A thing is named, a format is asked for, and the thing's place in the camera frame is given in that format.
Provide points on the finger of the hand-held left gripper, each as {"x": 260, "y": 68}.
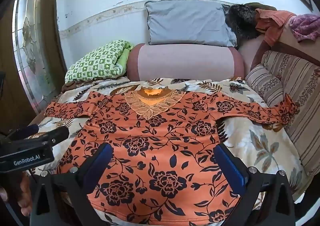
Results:
{"x": 58, "y": 134}
{"x": 28, "y": 130}

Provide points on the purple cloth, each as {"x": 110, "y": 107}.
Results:
{"x": 305, "y": 25}

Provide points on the pink bolster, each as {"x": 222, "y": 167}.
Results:
{"x": 185, "y": 63}

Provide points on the pale pink pillow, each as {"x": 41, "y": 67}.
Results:
{"x": 250, "y": 50}

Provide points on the olive green cloth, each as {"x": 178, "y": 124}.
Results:
{"x": 260, "y": 5}

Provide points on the striped sofa cushion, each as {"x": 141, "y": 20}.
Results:
{"x": 265, "y": 85}

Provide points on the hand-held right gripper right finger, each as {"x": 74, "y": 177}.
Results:
{"x": 230, "y": 166}

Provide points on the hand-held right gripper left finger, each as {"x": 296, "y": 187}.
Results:
{"x": 104, "y": 158}

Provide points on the patterned glass door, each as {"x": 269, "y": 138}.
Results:
{"x": 32, "y": 48}

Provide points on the green white checkered blanket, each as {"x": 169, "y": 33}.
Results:
{"x": 100, "y": 60}

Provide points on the grey pillow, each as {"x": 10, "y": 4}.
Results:
{"x": 187, "y": 23}

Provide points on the orange floral blouse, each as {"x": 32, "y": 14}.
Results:
{"x": 160, "y": 156}

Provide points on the cream leaf print blanket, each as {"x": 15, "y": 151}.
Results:
{"x": 262, "y": 141}

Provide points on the striped brown sofa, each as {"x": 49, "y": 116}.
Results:
{"x": 302, "y": 96}

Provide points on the black furry cloth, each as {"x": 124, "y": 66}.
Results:
{"x": 242, "y": 20}

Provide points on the orange cloth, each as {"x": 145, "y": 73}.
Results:
{"x": 275, "y": 25}

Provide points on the person's left hand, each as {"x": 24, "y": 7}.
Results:
{"x": 25, "y": 191}

